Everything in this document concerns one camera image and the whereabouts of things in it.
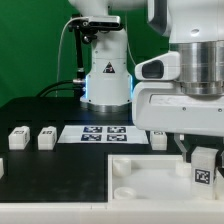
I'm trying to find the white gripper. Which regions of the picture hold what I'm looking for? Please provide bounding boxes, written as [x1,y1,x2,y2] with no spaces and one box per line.
[132,82,224,162]

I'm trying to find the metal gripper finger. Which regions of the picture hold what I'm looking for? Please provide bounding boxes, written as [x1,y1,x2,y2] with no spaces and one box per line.
[216,150,224,168]

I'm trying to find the white square tabletop part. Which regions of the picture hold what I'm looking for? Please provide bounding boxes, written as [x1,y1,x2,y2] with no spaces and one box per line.
[108,155,224,201]

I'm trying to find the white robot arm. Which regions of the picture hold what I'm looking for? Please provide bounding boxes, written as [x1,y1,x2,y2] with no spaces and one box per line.
[68,0,224,137]

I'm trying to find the white front fence bar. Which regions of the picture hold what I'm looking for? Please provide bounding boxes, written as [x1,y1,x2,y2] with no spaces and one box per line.
[0,200,224,224]

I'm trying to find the paper sheet with markers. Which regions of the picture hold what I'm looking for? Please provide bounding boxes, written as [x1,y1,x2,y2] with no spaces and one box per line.
[58,125,148,144]

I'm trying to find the white left fence block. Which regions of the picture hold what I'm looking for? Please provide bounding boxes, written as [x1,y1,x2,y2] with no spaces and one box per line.
[0,158,4,179]

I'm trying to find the black base cables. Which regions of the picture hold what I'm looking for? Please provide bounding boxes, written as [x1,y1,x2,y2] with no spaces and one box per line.
[35,79,84,98]

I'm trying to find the black camera stand pole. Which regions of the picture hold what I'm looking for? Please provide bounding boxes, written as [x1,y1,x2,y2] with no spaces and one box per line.
[74,27,85,97]

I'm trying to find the black camera on stand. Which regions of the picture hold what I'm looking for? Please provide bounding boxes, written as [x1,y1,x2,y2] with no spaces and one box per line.
[69,16,123,44]

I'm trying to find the grey camera cable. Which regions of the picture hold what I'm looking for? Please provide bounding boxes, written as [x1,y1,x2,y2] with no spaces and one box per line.
[55,17,88,98]

